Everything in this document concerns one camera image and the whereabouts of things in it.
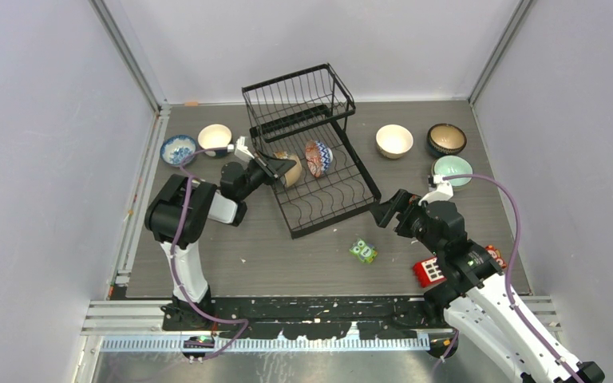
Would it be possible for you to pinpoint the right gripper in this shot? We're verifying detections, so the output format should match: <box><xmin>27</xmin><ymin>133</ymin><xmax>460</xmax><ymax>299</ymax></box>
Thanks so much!
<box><xmin>370</xmin><ymin>188</ymin><xmax>444</xmax><ymax>256</ymax></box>

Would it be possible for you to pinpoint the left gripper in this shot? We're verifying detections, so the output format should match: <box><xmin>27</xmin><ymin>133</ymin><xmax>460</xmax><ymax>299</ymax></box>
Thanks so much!
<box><xmin>238</xmin><ymin>149</ymin><xmax>295</xmax><ymax>200</ymax></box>

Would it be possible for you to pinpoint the cream bowl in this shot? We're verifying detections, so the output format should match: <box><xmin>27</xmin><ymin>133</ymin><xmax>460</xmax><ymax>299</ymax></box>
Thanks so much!
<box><xmin>274</xmin><ymin>151</ymin><xmax>303</xmax><ymax>188</ymax></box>
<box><xmin>375</xmin><ymin>124</ymin><xmax>414</xmax><ymax>160</ymax></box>

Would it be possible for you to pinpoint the black wire dish rack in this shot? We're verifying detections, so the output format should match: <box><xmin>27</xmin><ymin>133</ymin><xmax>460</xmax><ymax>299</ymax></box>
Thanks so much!
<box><xmin>242</xmin><ymin>63</ymin><xmax>381</xmax><ymax>239</ymax></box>

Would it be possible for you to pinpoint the mint green bowl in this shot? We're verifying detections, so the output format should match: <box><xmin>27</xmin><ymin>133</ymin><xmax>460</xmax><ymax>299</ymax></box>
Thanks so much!
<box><xmin>432</xmin><ymin>156</ymin><xmax>473</xmax><ymax>188</ymax></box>

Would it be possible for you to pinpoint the dark teal bowl white foot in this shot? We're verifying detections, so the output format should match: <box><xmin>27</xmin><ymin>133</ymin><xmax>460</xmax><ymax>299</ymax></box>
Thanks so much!
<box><xmin>198</xmin><ymin>124</ymin><xmax>233</xmax><ymax>158</ymax></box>

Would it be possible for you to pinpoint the brown rimmed bowl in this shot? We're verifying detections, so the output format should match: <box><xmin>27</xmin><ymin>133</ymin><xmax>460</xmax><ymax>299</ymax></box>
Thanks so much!
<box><xmin>426</xmin><ymin>124</ymin><xmax>468</xmax><ymax>156</ymax></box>

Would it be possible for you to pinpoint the blue white patterned bowl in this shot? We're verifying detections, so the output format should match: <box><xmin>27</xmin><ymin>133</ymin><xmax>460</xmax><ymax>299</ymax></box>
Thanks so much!
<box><xmin>160</xmin><ymin>134</ymin><xmax>199</xmax><ymax>167</ymax></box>

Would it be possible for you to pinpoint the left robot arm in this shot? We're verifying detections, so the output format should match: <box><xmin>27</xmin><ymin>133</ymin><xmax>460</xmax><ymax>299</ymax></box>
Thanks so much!
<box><xmin>144</xmin><ymin>154</ymin><xmax>299</xmax><ymax>330</ymax></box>

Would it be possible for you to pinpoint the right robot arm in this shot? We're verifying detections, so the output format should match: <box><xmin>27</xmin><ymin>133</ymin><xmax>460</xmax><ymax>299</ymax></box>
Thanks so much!
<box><xmin>370</xmin><ymin>189</ymin><xmax>606</xmax><ymax>382</ymax></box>

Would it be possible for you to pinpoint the red patterned bowl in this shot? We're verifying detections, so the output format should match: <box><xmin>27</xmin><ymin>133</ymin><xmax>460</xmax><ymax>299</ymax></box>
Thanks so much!
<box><xmin>305</xmin><ymin>140</ymin><xmax>334</xmax><ymax>178</ymax></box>

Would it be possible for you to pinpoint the green owl block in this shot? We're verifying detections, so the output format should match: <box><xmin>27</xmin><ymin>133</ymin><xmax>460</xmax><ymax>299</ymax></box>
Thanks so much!
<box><xmin>349</xmin><ymin>238</ymin><xmax>378</xmax><ymax>263</ymax></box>

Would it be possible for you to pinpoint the red grid block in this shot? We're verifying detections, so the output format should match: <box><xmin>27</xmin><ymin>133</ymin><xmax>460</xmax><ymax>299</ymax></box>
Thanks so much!
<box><xmin>412</xmin><ymin>257</ymin><xmax>446</xmax><ymax>288</ymax></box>

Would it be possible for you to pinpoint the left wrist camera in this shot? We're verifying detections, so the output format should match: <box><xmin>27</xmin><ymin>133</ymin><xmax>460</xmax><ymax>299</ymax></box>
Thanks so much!
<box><xmin>227</xmin><ymin>136</ymin><xmax>255</xmax><ymax>163</ymax></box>

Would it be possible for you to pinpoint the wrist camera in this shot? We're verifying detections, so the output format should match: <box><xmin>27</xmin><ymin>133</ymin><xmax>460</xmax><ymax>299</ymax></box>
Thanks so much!
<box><xmin>418</xmin><ymin>175</ymin><xmax>454</xmax><ymax>206</ymax></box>
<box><xmin>227</xmin><ymin>136</ymin><xmax>255</xmax><ymax>163</ymax></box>

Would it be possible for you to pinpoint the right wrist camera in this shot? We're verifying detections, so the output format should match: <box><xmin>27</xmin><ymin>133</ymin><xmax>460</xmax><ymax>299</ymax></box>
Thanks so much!
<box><xmin>418</xmin><ymin>175</ymin><xmax>454</xmax><ymax>206</ymax></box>

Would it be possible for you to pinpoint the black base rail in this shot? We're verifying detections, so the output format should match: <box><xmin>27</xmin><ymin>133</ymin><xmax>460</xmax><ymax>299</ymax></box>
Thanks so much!
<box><xmin>200</xmin><ymin>295</ymin><xmax>477</xmax><ymax>342</ymax></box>

